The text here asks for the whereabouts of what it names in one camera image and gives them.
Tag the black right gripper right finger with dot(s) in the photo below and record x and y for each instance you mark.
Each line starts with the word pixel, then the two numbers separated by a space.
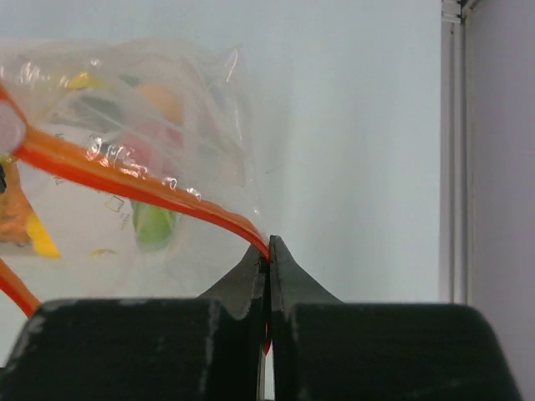
pixel 289 286

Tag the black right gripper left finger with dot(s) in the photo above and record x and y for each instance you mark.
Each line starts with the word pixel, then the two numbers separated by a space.
pixel 237 319

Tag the clear zip bag red zipper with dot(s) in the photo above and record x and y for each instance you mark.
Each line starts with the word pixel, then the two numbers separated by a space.
pixel 64 104

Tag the pink toy peach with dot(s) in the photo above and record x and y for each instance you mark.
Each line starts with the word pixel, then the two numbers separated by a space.
pixel 153 145

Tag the green toy bell pepper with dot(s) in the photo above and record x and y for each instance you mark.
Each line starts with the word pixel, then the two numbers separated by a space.
pixel 154 226

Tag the yellow toy banana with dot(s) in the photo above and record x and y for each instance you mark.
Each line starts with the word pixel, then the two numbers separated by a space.
pixel 41 241

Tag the orange toy fruit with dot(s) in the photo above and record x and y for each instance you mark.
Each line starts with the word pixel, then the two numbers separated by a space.
pixel 170 104

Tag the orange toy pineapple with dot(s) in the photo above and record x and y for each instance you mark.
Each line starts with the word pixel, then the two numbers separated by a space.
pixel 15 209

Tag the aluminium frame post right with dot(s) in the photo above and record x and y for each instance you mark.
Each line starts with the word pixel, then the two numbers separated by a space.
pixel 457 194

